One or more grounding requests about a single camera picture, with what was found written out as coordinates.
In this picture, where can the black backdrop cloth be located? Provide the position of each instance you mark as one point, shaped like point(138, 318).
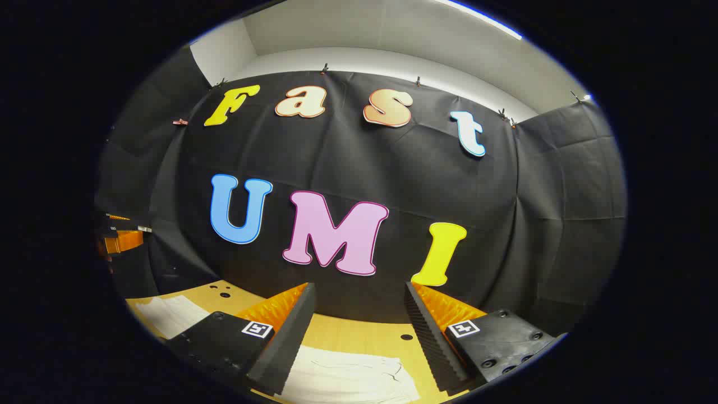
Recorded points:
point(348, 157)

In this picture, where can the white jeans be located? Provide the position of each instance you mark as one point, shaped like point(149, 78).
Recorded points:
point(348, 376)

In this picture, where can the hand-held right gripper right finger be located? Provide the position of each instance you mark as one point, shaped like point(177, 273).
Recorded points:
point(429, 342)

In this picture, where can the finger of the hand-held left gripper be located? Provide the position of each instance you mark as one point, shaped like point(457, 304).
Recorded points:
point(123, 242)

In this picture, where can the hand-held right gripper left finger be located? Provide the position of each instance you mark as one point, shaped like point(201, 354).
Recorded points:
point(291, 342)

